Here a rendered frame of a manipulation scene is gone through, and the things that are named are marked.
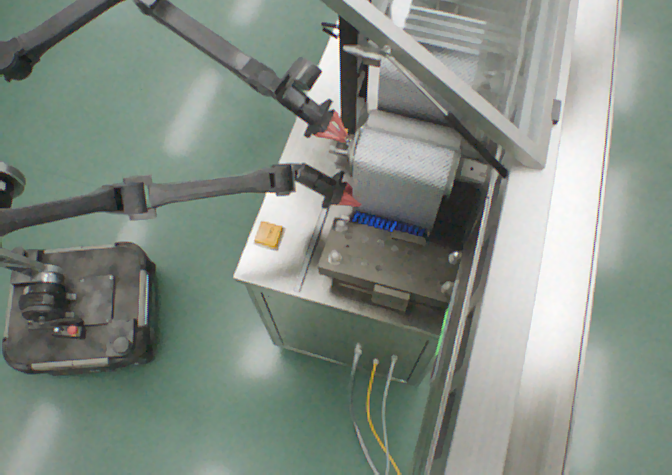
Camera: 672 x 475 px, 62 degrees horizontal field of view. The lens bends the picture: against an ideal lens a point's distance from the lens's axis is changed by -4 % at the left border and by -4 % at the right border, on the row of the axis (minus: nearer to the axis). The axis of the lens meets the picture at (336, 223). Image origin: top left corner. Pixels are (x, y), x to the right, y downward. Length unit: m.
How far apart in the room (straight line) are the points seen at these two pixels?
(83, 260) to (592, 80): 2.12
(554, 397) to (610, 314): 1.76
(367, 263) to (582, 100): 0.69
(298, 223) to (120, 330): 1.00
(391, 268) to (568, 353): 0.61
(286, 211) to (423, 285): 0.51
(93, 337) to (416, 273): 1.46
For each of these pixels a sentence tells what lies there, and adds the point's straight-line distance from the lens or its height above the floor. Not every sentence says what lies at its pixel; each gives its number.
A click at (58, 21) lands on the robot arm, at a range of 1.65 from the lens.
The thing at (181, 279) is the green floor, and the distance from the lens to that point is 2.80.
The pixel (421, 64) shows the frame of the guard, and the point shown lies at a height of 1.85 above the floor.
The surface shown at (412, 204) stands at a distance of 1.57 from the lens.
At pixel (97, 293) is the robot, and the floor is 0.26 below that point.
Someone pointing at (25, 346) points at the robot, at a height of 0.24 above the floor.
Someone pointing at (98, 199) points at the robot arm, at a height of 1.30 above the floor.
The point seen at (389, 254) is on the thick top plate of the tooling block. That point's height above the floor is 1.03.
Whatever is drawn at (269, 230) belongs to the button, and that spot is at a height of 0.92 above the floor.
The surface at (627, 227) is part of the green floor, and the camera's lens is 3.12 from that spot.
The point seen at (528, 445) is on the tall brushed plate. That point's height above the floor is 1.44.
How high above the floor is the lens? 2.53
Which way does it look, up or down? 64 degrees down
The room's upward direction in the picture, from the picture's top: 2 degrees counter-clockwise
